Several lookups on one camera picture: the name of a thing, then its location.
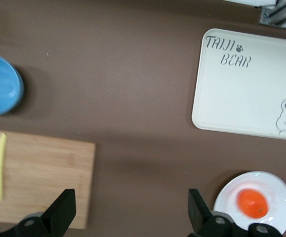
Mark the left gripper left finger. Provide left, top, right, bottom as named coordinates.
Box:
left=0, top=189, right=77, bottom=237

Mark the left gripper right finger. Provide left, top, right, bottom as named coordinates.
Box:
left=187, top=189, right=282, bottom=237

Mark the orange fruit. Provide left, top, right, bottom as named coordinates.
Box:
left=237, top=189, right=269, bottom=218

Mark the white round plate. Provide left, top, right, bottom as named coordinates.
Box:
left=213, top=171, right=286, bottom=235

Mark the wooden cutting board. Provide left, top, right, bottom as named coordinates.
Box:
left=0, top=128, right=96, bottom=230

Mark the cream tray with bear print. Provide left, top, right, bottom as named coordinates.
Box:
left=191, top=28, right=286, bottom=142

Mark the metal table bracket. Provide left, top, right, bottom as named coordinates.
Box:
left=260, top=0, right=286, bottom=29

